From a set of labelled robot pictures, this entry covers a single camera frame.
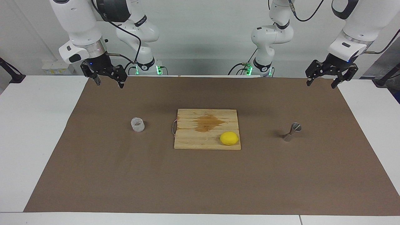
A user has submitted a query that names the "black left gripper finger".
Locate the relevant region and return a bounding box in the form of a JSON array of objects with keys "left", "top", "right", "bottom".
[
  {"left": 331, "top": 66, "right": 359, "bottom": 89},
  {"left": 306, "top": 60, "right": 327, "bottom": 86}
]

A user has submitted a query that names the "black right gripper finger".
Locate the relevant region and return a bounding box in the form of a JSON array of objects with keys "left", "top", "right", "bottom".
[
  {"left": 108, "top": 65, "right": 128, "bottom": 89},
  {"left": 81, "top": 61, "right": 102, "bottom": 86}
]

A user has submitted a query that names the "clear glass cup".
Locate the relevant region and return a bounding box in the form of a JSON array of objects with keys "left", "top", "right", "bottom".
[{"left": 131, "top": 117, "right": 146, "bottom": 132}]

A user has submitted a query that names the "steel jigger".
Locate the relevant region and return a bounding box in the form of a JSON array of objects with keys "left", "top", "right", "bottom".
[{"left": 283, "top": 122, "right": 302, "bottom": 142}]

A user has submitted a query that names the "black clamp stand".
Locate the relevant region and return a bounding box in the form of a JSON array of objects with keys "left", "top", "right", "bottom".
[
  {"left": 373, "top": 62, "right": 400, "bottom": 88},
  {"left": 0, "top": 57, "right": 26, "bottom": 84}
]

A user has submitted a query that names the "white power strip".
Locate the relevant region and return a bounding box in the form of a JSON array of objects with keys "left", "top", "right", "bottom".
[{"left": 42, "top": 60, "right": 76, "bottom": 75}]

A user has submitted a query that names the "wooden cutting board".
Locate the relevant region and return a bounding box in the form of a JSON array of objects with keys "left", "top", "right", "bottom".
[{"left": 172, "top": 108, "right": 242, "bottom": 151}]

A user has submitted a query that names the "brown table mat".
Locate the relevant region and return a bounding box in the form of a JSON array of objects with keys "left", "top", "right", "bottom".
[{"left": 23, "top": 76, "right": 400, "bottom": 217}]

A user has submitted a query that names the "yellow lemon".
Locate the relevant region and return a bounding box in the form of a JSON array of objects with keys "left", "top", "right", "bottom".
[{"left": 219, "top": 132, "right": 239, "bottom": 146}]

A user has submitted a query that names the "black base cable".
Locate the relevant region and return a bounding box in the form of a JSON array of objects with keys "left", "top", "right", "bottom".
[
  {"left": 124, "top": 62, "right": 138, "bottom": 75},
  {"left": 227, "top": 48, "right": 258, "bottom": 75}
]

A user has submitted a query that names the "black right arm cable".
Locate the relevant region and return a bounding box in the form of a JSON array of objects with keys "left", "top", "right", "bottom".
[{"left": 91, "top": 0, "right": 143, "bottom": 64}]

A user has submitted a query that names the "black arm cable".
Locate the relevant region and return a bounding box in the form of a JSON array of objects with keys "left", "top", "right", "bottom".
[
  {"left": 91, "top": 0, "right": 143, "bottom": 64},
  {"left": 287, "top": 0, "right": 400, "bottom": 55}
]

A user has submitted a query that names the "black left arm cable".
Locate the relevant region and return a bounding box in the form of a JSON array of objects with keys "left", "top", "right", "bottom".
[{"left": 287, "top": 0, "right": 400, "bottom": 55}]

